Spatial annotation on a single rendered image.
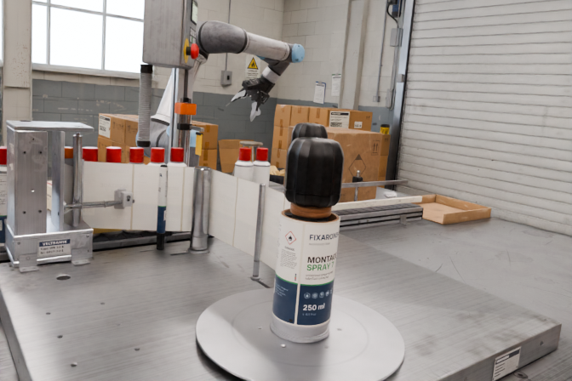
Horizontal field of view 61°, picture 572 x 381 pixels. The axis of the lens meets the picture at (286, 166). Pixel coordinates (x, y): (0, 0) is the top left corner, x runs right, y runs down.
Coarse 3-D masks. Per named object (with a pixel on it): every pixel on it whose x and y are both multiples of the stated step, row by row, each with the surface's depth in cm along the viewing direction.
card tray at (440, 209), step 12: (420, 204) 202; (432, 204) 204; (444, 204) 205; (456, 204) 201; (468, 204) 196; (432, 216) 182; (444, 216) 171; (456, 216) 175; (468, 216) 180; (480, 216) 185
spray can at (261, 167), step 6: (258, 150) 135; (264, 150) 134; (258, 156) 135; (264, 156) 135; (258, 162) 134; (264, 162) 135; (258, 168) 134; (264, 168) 134; (258, 174) 134; (264, 174) 134; (258, 180) 134; (264, 180) 135
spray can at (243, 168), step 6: (240, 150) 132; (246, 150) 131; (240, 156) 132; (246, 156) 132; (240, 162) 132; (246, 162) 132; (240, 168) 131; (246, 168) 131; (252, 168) 133; (234, 174) 133; (240, 174) 131; (246, 174) 131; (252, 174) 133; (252, 180) 134
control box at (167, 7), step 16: (144, 0) 114; (160, 0) 114; (176, 0) 114; (144, 16) 115; (160, 16) 115; (176, 16) 115; (144, 32) 115; (160, 32) 115; (176, 32) 115; (144, 48) 116; (160, 48) 116; (176, 48) 116; (160, 64) 117; (176, 64) 117; (192, 64) 130
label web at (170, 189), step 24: (72, 168) 95; (96, 168) 103; (120, 168) 103; (144, 168) 104; (168, 168) 104; (192, 168) 106; (96, 192) 104; (144, 192) 105; (168, 192) 106; (216, 192) 104; (240, 192) 98; (96, 216) 104; (120, 216) 105; (144, 216) 106; (168, 216) 106; (216, 216) 104; (240, 216) 98; (264, 216) 92; (240, 240) 98; (264, 240) 92
